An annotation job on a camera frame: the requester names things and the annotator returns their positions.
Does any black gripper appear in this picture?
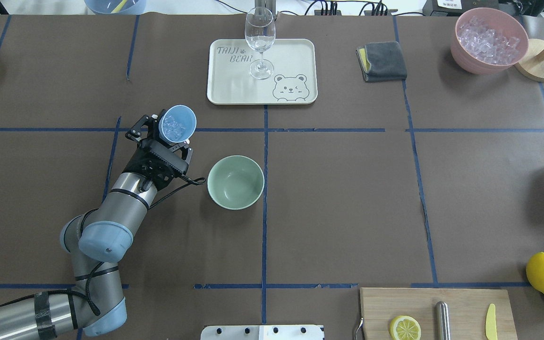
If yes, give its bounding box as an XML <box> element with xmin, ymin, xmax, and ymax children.
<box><xmin>122</xmin><ymin>115</ymin><xmax>194</xmax><ymax>191</ymax></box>

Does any small light blue cup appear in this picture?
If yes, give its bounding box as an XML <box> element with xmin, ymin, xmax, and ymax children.
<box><xmin>158</xmin><ymin>105</ymin><xmax>197</xmax><ymax>144</ymax></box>

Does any green ceramic bowl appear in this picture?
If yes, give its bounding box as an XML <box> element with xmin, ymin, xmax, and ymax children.
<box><xmin>207</xmin><ymin>155</ymin><xmax>265</xmax><ymax>210</ymax></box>

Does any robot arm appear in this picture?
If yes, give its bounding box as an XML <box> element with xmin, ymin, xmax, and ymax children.
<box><xmin>0</xmin><ymin>111</ymin><xmax>195</xmax><ymax>340</ymax></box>

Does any blue bowl with fork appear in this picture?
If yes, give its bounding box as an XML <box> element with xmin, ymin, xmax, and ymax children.
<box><xmin>84</xmin><ymin>0</ymin><xmax>148</xmax><ymax>15</ymax></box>

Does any pink bowl of ice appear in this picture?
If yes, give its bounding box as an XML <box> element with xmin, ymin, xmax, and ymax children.
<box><xmin>450</xmin><ymin>7</ymin><xmax>529</xmax><ymax>75</ymax></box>

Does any cream bear serving tray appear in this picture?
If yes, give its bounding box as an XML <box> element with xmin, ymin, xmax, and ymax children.
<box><xmin>207</xmin><ymin>39</ymin><xmax>319</xmax><ymax>105</ymax></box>

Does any clear wine glass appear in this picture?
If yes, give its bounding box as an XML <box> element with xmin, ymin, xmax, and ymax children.
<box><xmin>244</xmin><ymin>6</ymin><xmax>276</xmax><ymax>80</ymax></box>

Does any grey folded cloth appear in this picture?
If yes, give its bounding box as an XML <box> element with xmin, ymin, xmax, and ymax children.
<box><xmin>356</xmin><ymin>41</ymin><xmax>408</xmax><ymax>83</ymax></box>

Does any half lemon slice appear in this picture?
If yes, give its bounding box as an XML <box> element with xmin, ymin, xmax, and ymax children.
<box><xmin>388</xmin><ymin>315</ymin><xmax>422</xmax><ymax>340</ymax></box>

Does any wooden cutting board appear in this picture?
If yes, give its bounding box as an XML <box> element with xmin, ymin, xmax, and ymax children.
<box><xmin>360</xmin><ymin>288</ymin><xmax>518</xmax><ymax>340</ymax></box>

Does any yellow plastic knife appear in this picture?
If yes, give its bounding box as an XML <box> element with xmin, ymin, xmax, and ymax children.
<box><xmin>485</xmin><ymin>303</ymin><xmax>497</xmax><ymax>340</ymax></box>

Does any white camera pole base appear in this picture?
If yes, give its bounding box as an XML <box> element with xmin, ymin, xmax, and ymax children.
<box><xmin>200</xmin><ymin>323</ymin><xmax>325</xmax><ymax>340</ymax></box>

